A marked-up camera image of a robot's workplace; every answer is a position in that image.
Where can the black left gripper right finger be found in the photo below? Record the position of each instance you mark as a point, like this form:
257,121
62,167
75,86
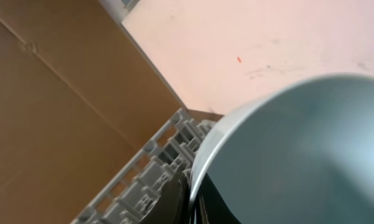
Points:
209,207

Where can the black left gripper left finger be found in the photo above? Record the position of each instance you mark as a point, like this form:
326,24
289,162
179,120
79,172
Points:
171,206

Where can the blue bowl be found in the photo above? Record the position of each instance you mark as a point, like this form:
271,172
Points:
303,155

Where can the grey dish rack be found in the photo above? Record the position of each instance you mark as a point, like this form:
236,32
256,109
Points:
131,194

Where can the brown cardboard panel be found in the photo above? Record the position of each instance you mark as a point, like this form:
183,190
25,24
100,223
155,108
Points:
77,100

